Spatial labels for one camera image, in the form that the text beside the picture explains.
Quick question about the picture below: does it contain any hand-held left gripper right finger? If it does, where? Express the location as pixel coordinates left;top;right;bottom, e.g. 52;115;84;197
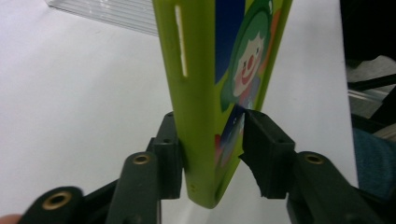
238;108;297;200

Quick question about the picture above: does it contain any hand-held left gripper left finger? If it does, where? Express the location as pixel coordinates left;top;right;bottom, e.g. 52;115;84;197
146;111;184;201

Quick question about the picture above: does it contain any clear plastic tray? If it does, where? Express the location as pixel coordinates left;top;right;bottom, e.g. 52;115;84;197
44;0;160;37

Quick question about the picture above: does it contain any teal fabric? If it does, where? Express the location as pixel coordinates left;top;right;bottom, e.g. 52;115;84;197
352;126;396;201

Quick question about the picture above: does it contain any white table mat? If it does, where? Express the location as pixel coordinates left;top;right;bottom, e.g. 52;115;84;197
0;0;360;224

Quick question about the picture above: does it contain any black curtain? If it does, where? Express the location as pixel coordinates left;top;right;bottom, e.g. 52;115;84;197
339;0;396;63

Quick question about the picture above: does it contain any aluminium floor rail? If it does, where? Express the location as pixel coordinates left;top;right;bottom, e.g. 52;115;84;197
346;88;387;104

